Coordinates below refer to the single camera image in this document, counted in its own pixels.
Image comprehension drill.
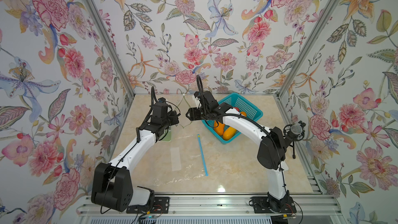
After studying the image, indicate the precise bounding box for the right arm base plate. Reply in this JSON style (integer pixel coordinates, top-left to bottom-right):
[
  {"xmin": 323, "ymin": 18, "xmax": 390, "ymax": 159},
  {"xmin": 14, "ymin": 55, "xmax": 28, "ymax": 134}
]
[{"xmin": 249, "ymin": 196, "xmax": 297, "ymax": 215}]

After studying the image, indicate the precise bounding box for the clear green-print zip bag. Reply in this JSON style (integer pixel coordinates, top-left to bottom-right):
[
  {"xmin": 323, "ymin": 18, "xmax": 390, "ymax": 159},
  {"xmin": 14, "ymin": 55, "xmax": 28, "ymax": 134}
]
[{"xmin": 159, "ymin": 128, "xmax": 172, "ymax": 142}]

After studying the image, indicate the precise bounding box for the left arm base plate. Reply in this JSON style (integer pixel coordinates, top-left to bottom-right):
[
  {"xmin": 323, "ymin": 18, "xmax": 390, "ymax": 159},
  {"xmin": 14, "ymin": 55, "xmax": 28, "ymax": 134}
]
[{"xmin": 126, "ymin": 197, "xmax": 170, "ymax": 214}]

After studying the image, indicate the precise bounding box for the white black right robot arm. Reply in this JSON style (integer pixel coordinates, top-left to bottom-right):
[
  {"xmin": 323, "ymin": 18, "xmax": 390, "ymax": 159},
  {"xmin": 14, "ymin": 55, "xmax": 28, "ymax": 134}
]
[{"xmin": 186, "ymin": 91, "xmax": 291, "ymax": 213}]

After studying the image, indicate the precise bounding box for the teal plastic basket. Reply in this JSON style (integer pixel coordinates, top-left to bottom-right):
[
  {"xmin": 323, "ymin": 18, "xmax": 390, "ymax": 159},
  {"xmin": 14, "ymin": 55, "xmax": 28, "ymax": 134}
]
[{"xmin": 202, "ymin": 93, "xmax": 263, "ymax": 144}]

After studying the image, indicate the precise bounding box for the clear blue-zipper zip bag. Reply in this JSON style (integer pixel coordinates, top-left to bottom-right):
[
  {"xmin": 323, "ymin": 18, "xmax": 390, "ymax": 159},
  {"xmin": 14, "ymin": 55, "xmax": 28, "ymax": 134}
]
[{"xmin": 150, "ymin": 131, "xmax": 206, "ymax": 187}]

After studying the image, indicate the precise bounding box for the black microphone on tripod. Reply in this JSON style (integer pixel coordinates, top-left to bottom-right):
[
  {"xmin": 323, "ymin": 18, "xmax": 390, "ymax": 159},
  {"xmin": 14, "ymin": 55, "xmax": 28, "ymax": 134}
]
[{"xmin": 283, "ymin": 121, "xmax": 306, "ymax": 159}]

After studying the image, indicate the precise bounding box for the yellow mango in basket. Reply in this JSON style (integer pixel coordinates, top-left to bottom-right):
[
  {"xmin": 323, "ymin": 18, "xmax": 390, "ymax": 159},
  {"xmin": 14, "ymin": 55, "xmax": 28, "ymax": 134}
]
[{"xmin": 222, "ymin": 127, "xmax": 237, "ymax": 141}]

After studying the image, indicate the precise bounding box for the black corrugated cable right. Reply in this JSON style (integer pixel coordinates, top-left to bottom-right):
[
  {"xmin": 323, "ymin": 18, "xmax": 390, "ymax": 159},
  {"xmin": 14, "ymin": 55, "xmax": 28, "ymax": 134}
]
[{"xmin": 195, "ymin": 74, "xmax": 204, "ymax": 100}]

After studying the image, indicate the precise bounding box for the aluminium front rail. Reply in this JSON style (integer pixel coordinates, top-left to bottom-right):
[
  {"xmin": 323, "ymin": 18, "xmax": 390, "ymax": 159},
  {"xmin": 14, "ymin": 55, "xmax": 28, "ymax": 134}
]
[{"xmin": 74, "ymin": 194, "xmax": 346, "ymax": 224}]

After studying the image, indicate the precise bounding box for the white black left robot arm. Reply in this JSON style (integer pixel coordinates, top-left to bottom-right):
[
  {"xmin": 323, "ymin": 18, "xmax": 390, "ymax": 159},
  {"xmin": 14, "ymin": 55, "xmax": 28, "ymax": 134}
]
[{"xmin": 91, "ymin": 96, "xmax": 180, "ymax": 213}]

